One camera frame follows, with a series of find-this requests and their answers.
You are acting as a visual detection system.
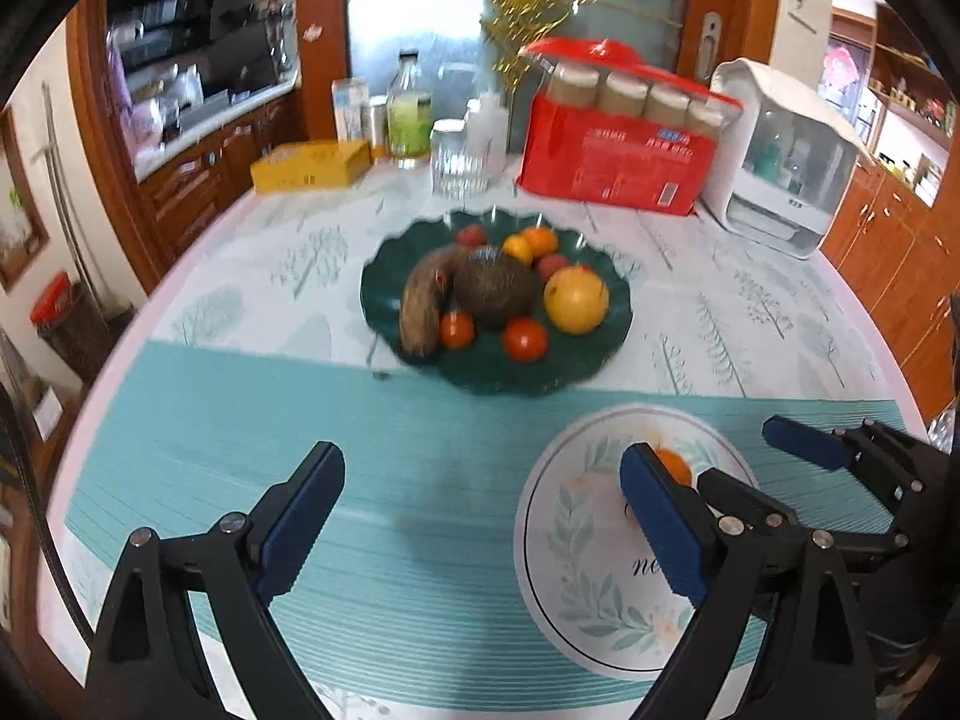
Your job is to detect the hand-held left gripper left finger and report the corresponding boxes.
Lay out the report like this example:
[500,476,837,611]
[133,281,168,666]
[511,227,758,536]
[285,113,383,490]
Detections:
[84,441,346,720]

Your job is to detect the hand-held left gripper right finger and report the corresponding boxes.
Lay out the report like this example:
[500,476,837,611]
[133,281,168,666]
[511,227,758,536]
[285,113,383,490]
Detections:
[619,442,878,720]

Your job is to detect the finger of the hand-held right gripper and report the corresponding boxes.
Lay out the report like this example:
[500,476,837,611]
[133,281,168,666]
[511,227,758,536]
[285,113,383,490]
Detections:
[763,415,931,500]
[697,467,893,550]

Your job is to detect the white plate with leaf print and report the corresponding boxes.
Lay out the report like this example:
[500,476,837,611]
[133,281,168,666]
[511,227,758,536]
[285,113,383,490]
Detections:
[512,401,762,683]

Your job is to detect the dark green scalloped plate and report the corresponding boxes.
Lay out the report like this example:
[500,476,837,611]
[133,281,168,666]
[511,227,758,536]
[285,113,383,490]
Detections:
[360,210,635,397]

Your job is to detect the large red tomato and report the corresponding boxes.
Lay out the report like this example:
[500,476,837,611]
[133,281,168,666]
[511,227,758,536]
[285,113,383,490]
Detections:
[501,317,550,362]

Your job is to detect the small red tomato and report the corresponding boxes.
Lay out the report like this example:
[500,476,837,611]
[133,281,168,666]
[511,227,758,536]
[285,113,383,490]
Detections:
[439,311,477,350]

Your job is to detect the brown rough round fruit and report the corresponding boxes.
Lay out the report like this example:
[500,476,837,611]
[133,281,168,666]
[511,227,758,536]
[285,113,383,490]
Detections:
[454,246,537,329]

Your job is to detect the teal striped placemat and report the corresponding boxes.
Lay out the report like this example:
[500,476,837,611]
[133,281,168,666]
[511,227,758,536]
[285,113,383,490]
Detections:
[45,340,923,698]

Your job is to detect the tree print tablecloth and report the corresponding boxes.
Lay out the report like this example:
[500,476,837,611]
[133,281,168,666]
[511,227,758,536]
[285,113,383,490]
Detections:
[41,150,927,720]

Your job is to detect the wooden sideboard cabinet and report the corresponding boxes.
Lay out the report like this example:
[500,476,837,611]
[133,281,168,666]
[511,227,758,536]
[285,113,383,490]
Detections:
[817,157,960,421]

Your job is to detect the large yellow orange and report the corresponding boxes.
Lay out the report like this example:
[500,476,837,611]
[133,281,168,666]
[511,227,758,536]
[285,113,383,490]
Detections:
[544,266,610,337]

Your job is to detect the brown overripe banana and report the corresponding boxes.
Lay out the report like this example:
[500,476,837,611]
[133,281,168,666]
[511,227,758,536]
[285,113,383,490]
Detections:
[397,247,473,357]

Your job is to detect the red lidded bin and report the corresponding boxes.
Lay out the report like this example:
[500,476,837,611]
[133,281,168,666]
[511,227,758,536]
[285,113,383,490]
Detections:
[30,274,76,331]

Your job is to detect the red gift package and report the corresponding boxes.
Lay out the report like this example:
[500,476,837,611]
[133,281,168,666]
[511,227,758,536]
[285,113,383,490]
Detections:
[514,37,743,217]

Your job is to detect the white cabinet with clear door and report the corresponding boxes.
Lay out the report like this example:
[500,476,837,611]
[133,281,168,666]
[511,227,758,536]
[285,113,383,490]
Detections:
[701,58,875,260]

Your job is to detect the jar with white lid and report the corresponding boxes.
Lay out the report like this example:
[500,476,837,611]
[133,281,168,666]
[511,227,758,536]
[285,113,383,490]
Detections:
[600,71,650,117]
[686,97,728,137]
[645,82,695,125]
[547,62,605,102]

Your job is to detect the yellow cardboard box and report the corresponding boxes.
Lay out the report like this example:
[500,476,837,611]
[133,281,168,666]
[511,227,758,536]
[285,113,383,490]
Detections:
[250,139,372,194]

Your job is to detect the wooden kitchen cabinets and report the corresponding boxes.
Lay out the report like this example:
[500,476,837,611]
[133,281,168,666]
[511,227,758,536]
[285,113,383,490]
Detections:
[135,86,308,278]

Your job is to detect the wooden shelf unit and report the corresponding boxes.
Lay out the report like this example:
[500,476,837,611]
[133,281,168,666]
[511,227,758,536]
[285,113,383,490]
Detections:
[825,4,960,211]

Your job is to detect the ribbed glass jar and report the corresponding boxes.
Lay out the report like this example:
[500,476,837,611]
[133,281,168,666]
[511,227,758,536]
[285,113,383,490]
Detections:
[429,120,490,202]

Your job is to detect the white and blue carton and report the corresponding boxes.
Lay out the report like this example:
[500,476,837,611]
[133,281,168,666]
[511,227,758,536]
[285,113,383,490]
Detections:
[331,77,372,145]

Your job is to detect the bottle of green juice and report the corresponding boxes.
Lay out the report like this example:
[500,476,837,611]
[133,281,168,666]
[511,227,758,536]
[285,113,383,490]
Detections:
[386,51,434,170]

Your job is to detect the clear plastic bottle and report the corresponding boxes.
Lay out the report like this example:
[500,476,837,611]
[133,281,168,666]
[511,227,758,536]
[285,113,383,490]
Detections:
[465,90,511,173]

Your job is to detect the frosted glass door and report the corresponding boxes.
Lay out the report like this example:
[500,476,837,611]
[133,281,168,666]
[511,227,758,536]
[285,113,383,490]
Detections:
[345,0,695,158]

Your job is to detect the black cable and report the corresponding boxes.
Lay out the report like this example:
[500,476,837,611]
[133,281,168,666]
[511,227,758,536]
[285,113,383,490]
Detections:
[0,382,98,646]

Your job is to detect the mop handle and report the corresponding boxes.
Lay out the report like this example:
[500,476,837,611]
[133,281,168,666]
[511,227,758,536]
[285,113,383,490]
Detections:
[37,82,106,316]

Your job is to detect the metal door handle plate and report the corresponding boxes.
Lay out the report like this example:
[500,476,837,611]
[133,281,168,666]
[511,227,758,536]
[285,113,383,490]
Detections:
[694,11,723,80]

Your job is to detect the wooden picture frame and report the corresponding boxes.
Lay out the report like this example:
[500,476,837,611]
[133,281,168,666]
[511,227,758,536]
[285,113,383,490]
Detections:
[0,109,50,293]

